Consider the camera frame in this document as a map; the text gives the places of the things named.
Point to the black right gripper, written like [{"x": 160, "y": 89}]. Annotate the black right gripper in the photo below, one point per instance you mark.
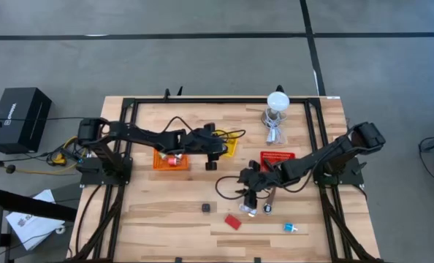
[{"x": 257, "y": 179}]

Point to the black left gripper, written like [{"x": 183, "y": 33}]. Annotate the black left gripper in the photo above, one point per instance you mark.
[{"x": 202, "y": 144}]

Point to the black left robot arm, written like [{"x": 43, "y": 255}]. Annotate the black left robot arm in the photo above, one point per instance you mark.
[{"x": 136, "y": 133}]

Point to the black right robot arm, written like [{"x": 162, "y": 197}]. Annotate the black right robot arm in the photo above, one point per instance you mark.
[{"x": 319, "y": 155}]

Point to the yellow plastic basket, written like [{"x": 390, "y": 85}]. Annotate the yellow plastic basket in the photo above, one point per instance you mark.
[{"x": 232, "y": 148}]

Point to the red plastic basket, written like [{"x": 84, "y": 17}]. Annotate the red plastic basket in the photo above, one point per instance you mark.
[{"x": 279, "y": 157}]

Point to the red flat box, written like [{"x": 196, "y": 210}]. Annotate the red flat box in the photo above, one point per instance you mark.
[{"x": 232, "y": 222}]

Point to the black charger cube with label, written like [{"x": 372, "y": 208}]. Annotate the black charger cube with label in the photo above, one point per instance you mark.
[{"x": 206, "y": 207}]

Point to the orange plastic basket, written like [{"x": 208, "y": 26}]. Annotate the orange plastic basket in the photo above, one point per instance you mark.
[{"x": 158, "y": 164}]

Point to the blue charger plug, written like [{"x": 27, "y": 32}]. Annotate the blue charger plug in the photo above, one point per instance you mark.
[{"x": 288, "y": 228}]

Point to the white light bulb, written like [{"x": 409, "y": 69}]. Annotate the white light bulb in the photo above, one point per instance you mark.
[{"x": 277, "y": 101}]

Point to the black cardboard box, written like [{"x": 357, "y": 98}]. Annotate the black cardboard box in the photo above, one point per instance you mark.
[{"x": 19, "y": 117}]

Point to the white paper sheets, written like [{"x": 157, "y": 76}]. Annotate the white paper sheets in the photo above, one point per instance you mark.
[{"x": 30, "y": 226}]

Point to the black desk frame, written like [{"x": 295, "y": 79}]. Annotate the black desk frame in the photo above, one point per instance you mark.
[{"x": 19, "y": 204}]

